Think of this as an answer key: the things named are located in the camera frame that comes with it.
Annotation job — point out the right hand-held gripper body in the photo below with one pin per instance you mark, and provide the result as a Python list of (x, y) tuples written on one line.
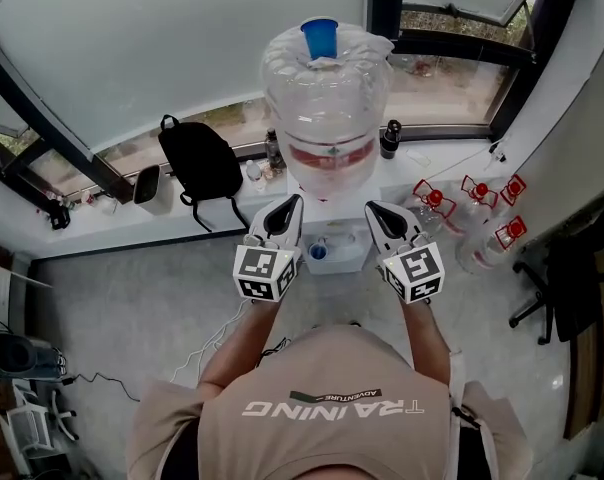
[(417, 273)]

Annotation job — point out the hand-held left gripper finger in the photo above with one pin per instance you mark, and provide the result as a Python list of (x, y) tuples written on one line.
[(298, 228), (259, 218)]

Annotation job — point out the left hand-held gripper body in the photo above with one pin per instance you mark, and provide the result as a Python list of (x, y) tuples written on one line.
[(262, 273)]

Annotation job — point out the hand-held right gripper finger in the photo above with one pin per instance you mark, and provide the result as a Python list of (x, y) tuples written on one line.
[(407, 217), (374, 233)]

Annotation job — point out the blue plastic cup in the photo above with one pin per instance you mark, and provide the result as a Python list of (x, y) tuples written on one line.
[(318, 251), (320, 38)]

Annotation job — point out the person's left forearm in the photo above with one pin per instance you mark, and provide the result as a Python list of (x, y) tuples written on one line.
[(242, 343)]

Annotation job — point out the person's right forearm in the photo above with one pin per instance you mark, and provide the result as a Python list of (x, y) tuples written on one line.
[(427, 343)]

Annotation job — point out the clear water jug red cap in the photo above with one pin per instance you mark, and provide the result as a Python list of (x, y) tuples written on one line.
[(513, 189), (497, 243), (478, 193), (434, 203)]

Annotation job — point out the white water dispenser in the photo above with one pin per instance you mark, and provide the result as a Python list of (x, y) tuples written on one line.
[(339, 257)]

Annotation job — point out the small clear water bottle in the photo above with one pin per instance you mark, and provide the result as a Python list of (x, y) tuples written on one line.
[(255, 175)]

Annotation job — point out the dark glass jar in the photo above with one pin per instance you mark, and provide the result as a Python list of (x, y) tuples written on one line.
[(273, 153)]

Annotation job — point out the dark thermos bottle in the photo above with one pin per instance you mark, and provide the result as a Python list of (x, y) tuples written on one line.
[(390, 140)]

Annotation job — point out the black backpack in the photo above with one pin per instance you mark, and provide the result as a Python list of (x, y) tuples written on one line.
[(202, 163)]

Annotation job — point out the white waste bin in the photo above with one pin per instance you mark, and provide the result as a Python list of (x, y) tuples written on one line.
[(152, 193)]

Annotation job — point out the small white spray bottle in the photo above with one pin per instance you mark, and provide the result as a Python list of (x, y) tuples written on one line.
[(498, 152)]

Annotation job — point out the large clear water bottle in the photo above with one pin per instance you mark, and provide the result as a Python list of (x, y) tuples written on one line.
[(327, 118)]

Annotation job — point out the person's beige t-shirt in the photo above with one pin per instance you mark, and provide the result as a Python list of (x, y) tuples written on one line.
[(327, 368)]

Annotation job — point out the black office chair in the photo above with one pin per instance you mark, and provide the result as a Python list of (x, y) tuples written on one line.
[(572, 288)]

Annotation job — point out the wooden table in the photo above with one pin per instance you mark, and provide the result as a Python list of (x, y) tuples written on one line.
[(589, 368)]

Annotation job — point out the small black device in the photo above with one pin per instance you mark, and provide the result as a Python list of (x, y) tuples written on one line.
[(59, 215)]

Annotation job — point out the wide white roller blind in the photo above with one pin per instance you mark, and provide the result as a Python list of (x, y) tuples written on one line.
[(157, 43)]

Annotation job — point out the dark blue chair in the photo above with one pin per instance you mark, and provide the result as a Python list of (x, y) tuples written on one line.
[(17, 353)]

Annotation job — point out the white chair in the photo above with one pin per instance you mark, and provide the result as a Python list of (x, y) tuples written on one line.
[(29, 420)]

